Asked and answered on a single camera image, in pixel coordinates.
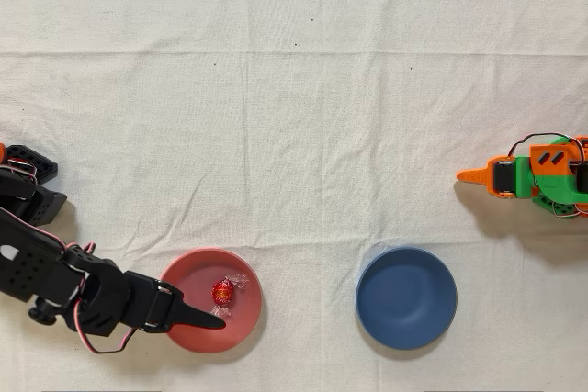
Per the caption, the red candy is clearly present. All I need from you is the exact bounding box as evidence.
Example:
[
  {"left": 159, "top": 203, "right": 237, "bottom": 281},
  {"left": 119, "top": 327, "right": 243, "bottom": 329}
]
[{"left": 209, "top": 272, "right": 249, "bottom": 319}]

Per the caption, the red bowl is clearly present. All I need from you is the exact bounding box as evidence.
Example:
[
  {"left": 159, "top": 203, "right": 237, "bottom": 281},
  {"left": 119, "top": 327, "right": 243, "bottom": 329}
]
[{"left": 159, "top": 247, "right": 264, "bottom": 355}]

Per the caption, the blue bowl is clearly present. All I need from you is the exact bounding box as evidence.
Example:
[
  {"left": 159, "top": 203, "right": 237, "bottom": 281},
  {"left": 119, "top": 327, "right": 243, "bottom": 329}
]
[{"left": 354, "top": 245, "right": 458, "bottom": 351}]

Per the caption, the white tablecloth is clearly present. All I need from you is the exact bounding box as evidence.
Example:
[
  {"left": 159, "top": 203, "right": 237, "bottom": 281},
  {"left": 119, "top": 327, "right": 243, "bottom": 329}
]
[{"left": 0, "top": 0, "right": 588, "bottom": 392}]

